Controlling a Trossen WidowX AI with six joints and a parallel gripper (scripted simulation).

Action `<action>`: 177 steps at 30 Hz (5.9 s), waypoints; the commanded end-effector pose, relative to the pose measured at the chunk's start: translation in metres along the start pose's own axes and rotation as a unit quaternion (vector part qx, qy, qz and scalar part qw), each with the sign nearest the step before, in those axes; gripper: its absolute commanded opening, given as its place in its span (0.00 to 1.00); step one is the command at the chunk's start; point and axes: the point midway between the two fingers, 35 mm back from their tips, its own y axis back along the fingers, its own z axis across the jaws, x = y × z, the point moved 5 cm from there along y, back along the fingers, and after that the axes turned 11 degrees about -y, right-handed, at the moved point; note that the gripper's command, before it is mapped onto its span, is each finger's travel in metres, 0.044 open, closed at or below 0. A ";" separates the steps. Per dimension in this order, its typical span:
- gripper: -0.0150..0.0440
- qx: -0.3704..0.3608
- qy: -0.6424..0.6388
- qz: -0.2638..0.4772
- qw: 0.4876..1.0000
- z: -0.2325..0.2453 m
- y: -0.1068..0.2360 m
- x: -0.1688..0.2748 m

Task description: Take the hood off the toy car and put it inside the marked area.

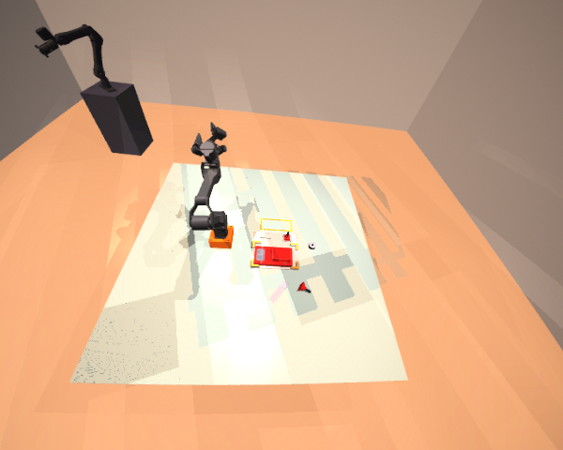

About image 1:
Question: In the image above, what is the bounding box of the pale pink flat bar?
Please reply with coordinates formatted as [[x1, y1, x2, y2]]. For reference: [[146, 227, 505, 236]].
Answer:
[[269, 281, 289, 303]]

